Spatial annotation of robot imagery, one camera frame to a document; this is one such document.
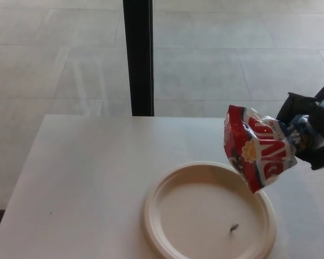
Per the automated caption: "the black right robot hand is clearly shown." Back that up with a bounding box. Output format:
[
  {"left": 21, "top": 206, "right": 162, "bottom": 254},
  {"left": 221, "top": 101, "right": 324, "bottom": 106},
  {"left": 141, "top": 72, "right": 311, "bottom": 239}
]
[{"left": 275, "top": 82, "right": 324, "bottom": 171}]

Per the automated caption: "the red white blue seed bag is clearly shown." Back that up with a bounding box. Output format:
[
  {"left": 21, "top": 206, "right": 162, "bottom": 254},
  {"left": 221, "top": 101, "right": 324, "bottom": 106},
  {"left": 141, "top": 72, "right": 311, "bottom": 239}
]
[{"left": 222, "top": 105, "right": 324, "bottom": 194}]

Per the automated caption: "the beige round disposable plate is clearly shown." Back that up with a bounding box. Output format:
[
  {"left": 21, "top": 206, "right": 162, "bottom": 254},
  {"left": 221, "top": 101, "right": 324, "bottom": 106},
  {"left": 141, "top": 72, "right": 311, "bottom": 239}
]
[{"left": 143, "top": 161, "right": 276, "bottom": 259}]

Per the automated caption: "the black vertical window post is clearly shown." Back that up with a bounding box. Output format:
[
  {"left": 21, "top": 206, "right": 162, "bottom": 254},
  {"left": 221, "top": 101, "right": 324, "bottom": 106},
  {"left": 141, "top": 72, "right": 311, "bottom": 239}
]
[{"left": 123, "top": 0, "right": 154, "bottom": 117}]

